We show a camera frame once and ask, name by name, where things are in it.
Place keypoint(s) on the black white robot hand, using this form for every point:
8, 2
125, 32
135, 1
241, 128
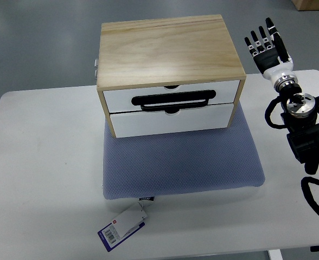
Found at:
271, 56

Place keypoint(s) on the black drawer handle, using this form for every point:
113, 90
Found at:
173, 102

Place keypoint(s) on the white drawer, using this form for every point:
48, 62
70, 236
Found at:
129, 100
150, 123

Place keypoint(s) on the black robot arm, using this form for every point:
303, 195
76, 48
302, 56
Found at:
298, 112

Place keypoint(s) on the wooden drawer cabinet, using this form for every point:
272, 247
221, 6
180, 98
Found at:
166, 52

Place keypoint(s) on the cardboard box corner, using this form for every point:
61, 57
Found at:
306, 5

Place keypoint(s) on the blue mesh cushion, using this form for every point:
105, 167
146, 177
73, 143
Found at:
179, 163

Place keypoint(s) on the metal latch on cabinet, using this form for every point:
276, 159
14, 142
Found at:
96, 63

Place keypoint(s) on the white table leg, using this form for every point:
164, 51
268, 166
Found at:
275, 254

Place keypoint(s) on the white blue product tag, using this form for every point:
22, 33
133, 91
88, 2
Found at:
122, 226

